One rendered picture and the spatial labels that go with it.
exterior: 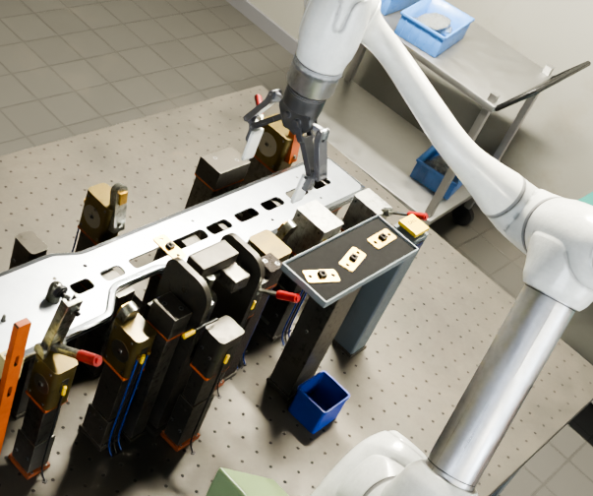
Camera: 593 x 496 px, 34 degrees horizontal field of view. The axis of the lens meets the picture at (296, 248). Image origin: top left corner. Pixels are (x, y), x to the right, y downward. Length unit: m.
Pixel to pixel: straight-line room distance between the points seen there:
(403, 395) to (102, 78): 2.53
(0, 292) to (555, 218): 1.13
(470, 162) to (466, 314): 1.29
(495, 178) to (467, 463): 0.52
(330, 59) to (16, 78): 3.00
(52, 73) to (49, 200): 1.86
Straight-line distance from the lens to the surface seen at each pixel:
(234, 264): 2.10
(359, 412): 2.58
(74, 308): 1.83
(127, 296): 2.21
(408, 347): 2.82
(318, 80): 1.69
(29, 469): 2.18
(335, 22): 1.64
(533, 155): 4.69
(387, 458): 1.95
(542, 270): 1.75
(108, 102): 4.53
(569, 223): 1.75
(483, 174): 1.82
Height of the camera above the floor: 2.52
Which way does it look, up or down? 38 degrees down
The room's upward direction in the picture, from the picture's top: 25 degrees clockwise
